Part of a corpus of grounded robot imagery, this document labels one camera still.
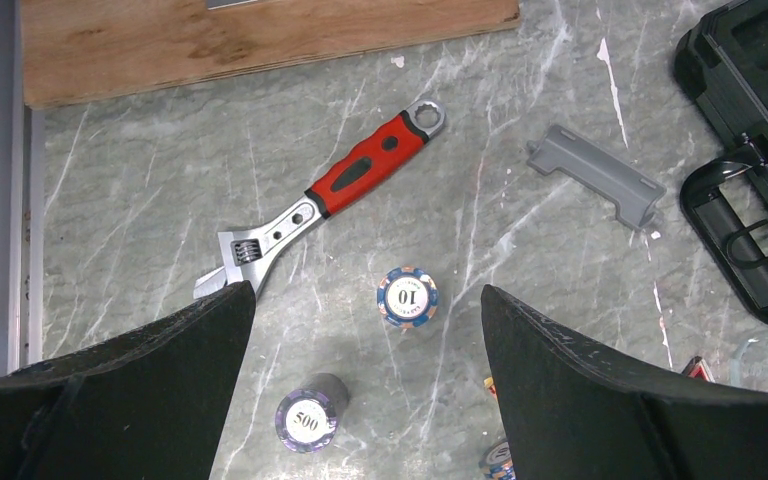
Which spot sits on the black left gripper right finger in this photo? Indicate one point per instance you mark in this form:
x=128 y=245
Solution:
x=575 y=408

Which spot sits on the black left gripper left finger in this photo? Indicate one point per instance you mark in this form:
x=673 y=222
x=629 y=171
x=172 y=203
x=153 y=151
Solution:
x=147 y=404

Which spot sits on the blue 10 chip stack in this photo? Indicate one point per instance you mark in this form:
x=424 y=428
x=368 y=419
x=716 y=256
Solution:
x=407 y=297

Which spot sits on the black poker set case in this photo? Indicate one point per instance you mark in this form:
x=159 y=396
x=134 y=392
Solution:
x=721 y=64

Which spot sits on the multicolour lying chip stack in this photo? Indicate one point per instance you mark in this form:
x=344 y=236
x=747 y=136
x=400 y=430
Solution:
x=496 y=462

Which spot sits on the purple 500 chip stack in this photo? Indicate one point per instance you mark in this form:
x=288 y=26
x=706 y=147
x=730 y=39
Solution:
x=307 y=418

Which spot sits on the brown wooden board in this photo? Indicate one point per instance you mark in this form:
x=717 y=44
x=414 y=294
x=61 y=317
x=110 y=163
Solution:
x=82 y=51

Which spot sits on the grey metal stand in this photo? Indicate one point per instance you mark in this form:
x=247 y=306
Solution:
x=218 y=4

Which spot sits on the red handled adjustable wrench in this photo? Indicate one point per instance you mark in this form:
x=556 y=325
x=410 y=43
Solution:
x=249 y=255

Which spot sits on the grey plastic bracket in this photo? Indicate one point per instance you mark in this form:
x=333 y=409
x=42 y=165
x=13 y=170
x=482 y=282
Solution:
x=633 y=194

